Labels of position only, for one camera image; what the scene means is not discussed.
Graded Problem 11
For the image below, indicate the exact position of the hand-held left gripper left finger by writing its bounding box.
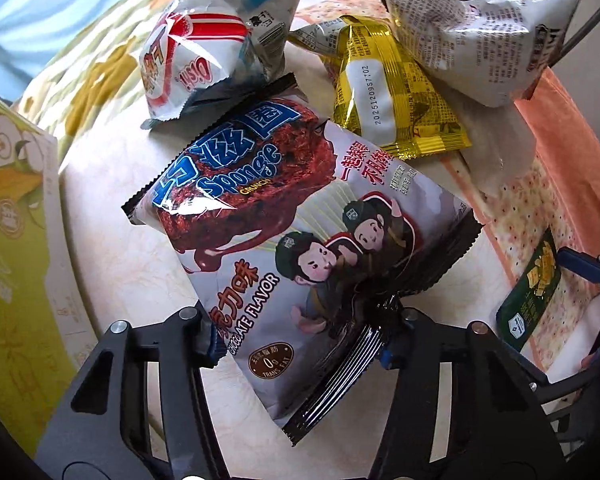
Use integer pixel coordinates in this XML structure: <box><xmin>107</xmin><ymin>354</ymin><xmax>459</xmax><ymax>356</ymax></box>
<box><xmin>35</xmin><ymin>305</ymin><xmax>231</xmax><ymax>480</ymax></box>

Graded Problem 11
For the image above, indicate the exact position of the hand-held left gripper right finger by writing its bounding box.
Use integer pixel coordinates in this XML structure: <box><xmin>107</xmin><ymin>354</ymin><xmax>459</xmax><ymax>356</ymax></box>
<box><xmin>375</xmin><ymin>307</ymin><xmax>568</xmax><ymax>480</ymax></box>

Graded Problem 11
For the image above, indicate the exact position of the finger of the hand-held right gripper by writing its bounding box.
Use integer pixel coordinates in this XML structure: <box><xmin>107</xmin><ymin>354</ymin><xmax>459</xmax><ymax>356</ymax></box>
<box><xmin>557</xmin><ymin>246</ymin><xmax>600</xmax><ymax>293</ymax></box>

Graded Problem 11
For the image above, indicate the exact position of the grey chocolate snack packet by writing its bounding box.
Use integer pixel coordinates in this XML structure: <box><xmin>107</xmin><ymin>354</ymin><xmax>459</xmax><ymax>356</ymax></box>
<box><xmin>121</xmin><ymin>74</ymin><xmax>483</xmax><ymax>447</ymax></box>

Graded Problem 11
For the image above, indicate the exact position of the green cardboard box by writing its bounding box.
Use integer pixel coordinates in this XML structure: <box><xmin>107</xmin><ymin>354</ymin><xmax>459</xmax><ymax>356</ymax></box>
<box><xmin>0</xmin><ymin>85</ymin><xmax>93</xmax><ymax>451</ymax></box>

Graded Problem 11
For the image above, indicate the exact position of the dark green snack packet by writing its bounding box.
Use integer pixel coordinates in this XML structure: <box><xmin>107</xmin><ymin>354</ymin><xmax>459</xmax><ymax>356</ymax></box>
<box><xmin>495</xmin><ymin>227</ymin><xmax>563</xmax><ymax>353</ymax></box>

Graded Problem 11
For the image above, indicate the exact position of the gold snack packet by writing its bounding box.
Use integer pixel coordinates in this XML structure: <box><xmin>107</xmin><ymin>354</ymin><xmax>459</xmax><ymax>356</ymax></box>
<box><xmin>287</xmin><ymin>15</ymin><xmax>473</xmax><ymax>161</ymax></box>

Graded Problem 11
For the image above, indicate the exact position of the black stand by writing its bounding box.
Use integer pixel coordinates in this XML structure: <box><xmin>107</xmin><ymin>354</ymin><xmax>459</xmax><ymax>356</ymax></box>
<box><xmin>555</xmin><ymin>0</ymin><xmax>600</xmax><ymax>53</ymax></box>

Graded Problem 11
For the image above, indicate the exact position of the silver white snack packet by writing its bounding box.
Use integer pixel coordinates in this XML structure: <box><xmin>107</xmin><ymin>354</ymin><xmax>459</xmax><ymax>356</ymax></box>
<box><xmin>362</xmin><ymin>0</ymin><xmax>585</xmax><ymax>108</ymax></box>

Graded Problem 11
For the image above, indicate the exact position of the white red blue snack packet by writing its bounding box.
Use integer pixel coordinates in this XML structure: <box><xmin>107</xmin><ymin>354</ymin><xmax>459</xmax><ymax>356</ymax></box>
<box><xmin>140</xmin><ymin>0</ymin><xmax>315</xmax><ymax>131</ymax></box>

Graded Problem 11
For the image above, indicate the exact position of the floral striped blanket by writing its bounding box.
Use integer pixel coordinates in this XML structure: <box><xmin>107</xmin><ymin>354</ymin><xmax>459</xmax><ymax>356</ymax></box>
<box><xmin>15</xmin><ymin>0</ymin><xmax>331</xmax><ymax>136</ymax></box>

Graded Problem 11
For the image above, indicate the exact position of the light blue cloth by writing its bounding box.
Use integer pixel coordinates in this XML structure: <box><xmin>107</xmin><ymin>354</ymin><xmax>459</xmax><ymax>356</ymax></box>
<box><xmin>0</xmin><ymin>0</ymin><xmax>146</xmax><ymax>91</ymax></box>

